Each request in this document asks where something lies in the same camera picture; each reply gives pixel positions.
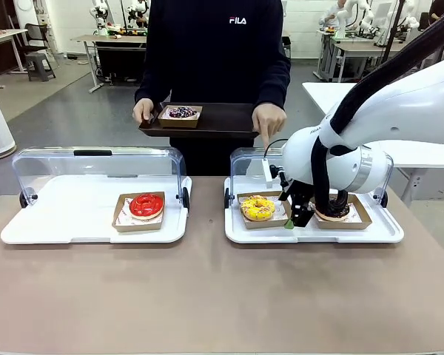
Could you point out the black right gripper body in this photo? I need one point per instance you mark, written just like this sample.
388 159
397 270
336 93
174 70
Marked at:
302 193

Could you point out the right gripper green black finger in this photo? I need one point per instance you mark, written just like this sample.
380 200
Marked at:
301 215
289 224

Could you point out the dark brown serving tray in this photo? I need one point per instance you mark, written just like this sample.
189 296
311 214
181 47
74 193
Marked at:
222 122

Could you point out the cardboard tray of purple donut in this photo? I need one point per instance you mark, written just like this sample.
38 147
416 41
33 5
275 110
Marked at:
179 123

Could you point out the purple sprinkled donut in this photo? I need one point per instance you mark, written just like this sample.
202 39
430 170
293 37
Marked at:
183 112

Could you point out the white Franka right robot arm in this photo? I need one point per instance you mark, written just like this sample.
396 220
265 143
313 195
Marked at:
410 103

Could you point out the person right forearm black sleeve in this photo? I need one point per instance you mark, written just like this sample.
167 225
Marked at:
148 85

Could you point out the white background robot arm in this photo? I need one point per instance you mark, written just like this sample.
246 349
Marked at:
407 15
100 15
355 11
137 9

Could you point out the person left forearm black sleeve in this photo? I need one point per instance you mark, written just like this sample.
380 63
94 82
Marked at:
277 85

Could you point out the yellow sprinkled donut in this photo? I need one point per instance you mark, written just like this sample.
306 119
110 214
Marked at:
249 211
262 225

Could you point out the chocolate donut with nut crumbs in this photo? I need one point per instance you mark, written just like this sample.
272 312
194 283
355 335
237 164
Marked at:
333 218

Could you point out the chocolate donut in tray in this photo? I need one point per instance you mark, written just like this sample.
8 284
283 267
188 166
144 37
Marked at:
344 225

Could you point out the red glazed donut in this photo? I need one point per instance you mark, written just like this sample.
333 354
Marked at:
140 209

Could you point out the cardboard tray of red donut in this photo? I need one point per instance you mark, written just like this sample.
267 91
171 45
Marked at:
137 226

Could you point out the person in black FILA sweatshirt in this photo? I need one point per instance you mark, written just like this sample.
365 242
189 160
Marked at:
214 66

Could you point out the seated background person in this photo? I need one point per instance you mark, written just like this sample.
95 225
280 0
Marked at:
333 15

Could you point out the person left hand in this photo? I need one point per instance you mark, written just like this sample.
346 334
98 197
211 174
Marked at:
270 120

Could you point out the person right hand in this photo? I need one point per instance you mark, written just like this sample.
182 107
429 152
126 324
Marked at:
143 109

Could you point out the white display tray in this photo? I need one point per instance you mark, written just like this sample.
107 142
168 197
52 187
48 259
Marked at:
59 207
318 234

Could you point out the clear plastic display lid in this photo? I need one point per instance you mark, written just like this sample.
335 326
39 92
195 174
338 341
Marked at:
248 162
96 164

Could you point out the black lid hinge knob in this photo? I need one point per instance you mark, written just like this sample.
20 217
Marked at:
383 199
227 197
23 199

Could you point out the white side table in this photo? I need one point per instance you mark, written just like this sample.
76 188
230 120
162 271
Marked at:
325 96

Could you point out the grey background workbench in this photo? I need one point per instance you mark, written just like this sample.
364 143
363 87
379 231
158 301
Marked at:
107 38
362 48

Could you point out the black vertical pole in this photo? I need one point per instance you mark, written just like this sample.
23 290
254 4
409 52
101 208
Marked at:
391 37

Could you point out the black cabinet under workbench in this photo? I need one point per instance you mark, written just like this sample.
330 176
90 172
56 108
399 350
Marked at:
118 59

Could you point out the grey plastic stool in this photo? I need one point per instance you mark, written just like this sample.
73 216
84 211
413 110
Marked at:
38 63

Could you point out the black office chair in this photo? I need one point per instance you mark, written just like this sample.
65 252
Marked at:
35 35

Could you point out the light wooden background table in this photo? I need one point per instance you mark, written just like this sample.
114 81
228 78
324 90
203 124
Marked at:
3 35

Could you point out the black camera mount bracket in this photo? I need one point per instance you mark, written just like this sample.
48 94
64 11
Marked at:
281 174

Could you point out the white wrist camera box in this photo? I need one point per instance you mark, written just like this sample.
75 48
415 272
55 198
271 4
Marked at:
267 174

